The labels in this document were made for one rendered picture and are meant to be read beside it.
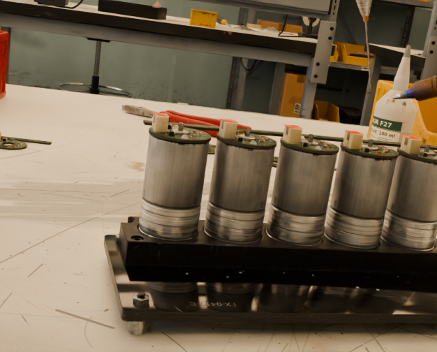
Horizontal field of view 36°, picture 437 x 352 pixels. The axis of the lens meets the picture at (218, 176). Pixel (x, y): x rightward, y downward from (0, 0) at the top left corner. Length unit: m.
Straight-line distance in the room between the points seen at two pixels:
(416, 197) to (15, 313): 0.17
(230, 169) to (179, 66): 4.43
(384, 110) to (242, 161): 0.31
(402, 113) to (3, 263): 0.37
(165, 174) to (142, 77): 4.44
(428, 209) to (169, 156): 0.12
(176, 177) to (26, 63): 4.50
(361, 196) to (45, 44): 4.47
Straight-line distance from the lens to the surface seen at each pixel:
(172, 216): 0.27
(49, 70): 4.74
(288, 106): 4.40
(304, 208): 0.28
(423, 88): 0.28
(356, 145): 0.29
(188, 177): 0.26
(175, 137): 0.26
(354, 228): 0.30
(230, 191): 0.27
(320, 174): 0.28
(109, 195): 0.39
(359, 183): 0.29
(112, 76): 4.70
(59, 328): 0.24
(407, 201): 0.31
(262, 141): 0.27
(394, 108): 0.56
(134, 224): 0.28
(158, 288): 0.25
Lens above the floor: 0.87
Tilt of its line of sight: 15 degrees down
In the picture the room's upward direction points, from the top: 8 degrees clockwise
